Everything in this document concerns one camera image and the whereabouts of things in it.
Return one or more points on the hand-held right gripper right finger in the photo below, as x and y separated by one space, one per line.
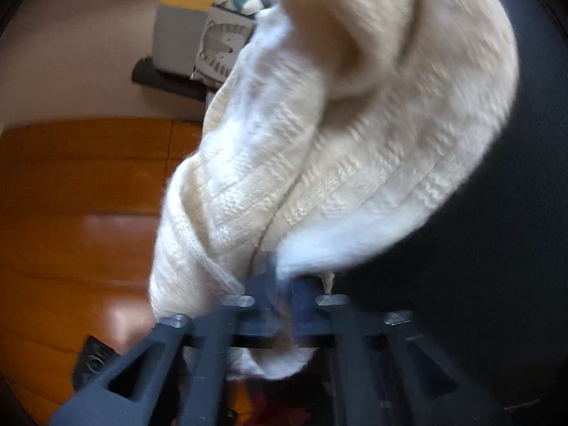
306 315

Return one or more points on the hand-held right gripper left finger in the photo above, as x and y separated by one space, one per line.
262 310

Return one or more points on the cream knit sweater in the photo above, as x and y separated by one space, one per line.
333 164

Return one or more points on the tiger print cushion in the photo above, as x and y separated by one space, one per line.
222 40

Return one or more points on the grey yellow blue sofa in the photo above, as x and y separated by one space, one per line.
177 31

